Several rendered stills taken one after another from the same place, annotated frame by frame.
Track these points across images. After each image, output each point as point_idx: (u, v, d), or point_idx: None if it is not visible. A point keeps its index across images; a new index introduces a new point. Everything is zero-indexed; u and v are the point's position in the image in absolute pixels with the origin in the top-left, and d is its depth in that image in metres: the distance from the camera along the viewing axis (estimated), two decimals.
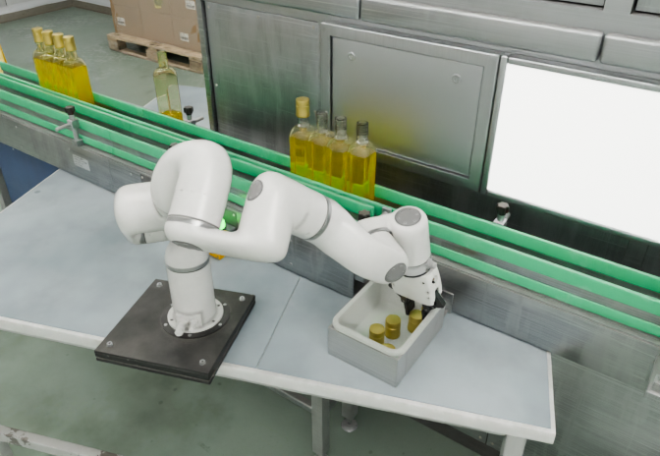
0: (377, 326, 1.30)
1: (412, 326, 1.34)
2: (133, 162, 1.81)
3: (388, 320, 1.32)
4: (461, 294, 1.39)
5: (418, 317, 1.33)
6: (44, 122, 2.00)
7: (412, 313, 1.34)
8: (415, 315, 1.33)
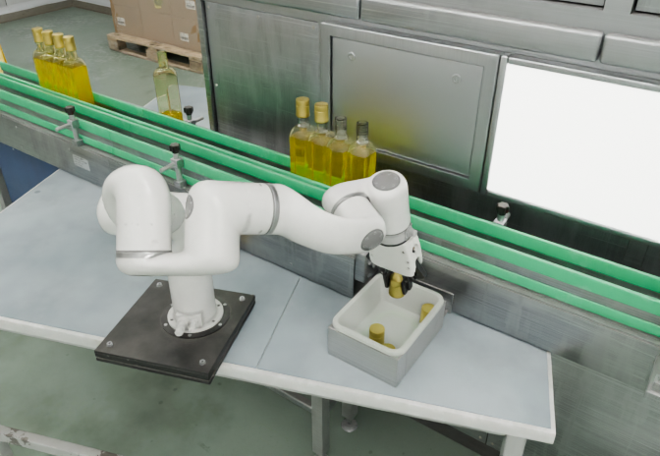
0: (377, 326, 1.30)
1: (327, 114, 1.47)
2: (133, 162, 1.81)
3: (393, 278, 1.26)
4: (461, 294, 1.39)
5: (326, 103, 1.46)
6: (44, 122, 2.00)
7: (319, 105, 1.45)
8: (323, 104, 1.46)
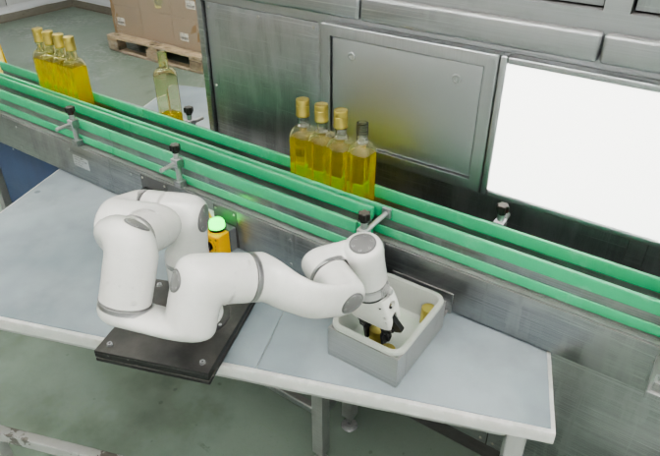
0: (377, 326, 1.30)
1: (327, 114, 1.47)
2: (133, 162, 1.81)
3: (343, 111, 1.42)
4: (461, 294, 1.39)
5: (326, 103, 1.46)
6: (44, 122, 2.00)
7: (319, 105, 1.45)
8: (323, 104, 1.46)
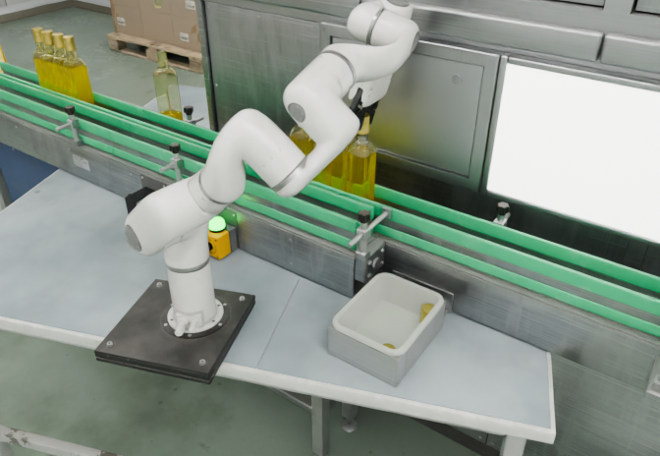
0: None
1: None
2: (133, 162, 1.81)
3: None
4: (461, 294, 1.39)
5: None
6: (44, 122, 2.00)
7: None
8: None
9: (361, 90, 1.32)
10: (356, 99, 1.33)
